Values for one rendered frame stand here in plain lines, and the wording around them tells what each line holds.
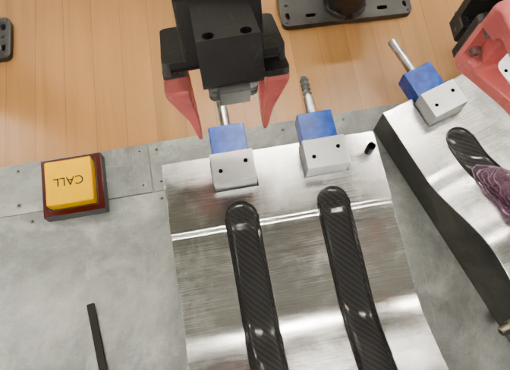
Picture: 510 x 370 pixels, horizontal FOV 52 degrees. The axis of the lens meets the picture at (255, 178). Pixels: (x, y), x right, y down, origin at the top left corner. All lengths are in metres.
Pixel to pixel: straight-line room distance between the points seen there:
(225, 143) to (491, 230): 0.32
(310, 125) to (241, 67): 0.28
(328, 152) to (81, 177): 0.32
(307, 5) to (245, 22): 0.48
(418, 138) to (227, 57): 0.40
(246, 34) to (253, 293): 0.33
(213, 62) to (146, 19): 0.49
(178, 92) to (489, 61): 0.24
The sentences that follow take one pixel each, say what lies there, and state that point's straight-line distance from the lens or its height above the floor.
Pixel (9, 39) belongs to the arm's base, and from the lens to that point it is 0.87.
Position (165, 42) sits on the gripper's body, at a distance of 0.46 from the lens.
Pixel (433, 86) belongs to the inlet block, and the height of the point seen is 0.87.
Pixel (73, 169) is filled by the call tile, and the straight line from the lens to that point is 0.71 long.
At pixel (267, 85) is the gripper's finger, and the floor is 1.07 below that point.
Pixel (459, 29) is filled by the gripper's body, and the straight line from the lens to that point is 0.38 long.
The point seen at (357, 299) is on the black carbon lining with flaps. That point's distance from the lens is 0.61.
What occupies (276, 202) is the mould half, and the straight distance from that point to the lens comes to 0.60.
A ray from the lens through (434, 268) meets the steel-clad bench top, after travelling 0.72.
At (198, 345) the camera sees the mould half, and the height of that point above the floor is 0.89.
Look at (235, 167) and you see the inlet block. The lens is 0.59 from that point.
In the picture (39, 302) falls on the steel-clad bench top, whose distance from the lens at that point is 0.72.
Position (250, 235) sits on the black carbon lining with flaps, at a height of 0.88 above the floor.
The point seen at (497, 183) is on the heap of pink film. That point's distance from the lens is 0.68.
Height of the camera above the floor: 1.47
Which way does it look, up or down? 72 degrees down
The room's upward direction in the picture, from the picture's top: 3 degrees clockwise
